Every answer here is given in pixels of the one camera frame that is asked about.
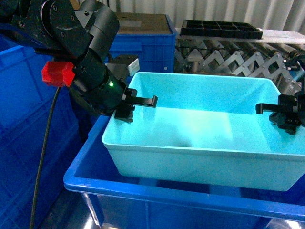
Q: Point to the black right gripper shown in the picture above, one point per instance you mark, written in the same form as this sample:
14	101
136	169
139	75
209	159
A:
289	113

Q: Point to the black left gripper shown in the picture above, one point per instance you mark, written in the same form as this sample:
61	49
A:
103	94

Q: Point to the turquoise plastic tub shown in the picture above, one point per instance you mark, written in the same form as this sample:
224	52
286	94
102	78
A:
205	130

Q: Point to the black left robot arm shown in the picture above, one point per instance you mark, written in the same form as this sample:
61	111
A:
79	42

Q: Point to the expandable roller conveyor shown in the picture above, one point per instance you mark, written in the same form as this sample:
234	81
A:
283	64

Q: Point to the large open blue crate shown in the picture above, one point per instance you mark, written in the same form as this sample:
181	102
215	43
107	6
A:
138	203

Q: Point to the blue crate with cardboard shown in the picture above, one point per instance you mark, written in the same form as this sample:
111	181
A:
151	37

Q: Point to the black compartment tray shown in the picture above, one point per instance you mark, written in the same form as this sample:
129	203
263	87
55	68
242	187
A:
222	29

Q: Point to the tall blue crate left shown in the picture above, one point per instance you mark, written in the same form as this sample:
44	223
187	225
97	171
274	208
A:
25	102

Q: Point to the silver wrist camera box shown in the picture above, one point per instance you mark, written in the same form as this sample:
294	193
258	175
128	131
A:
124	66

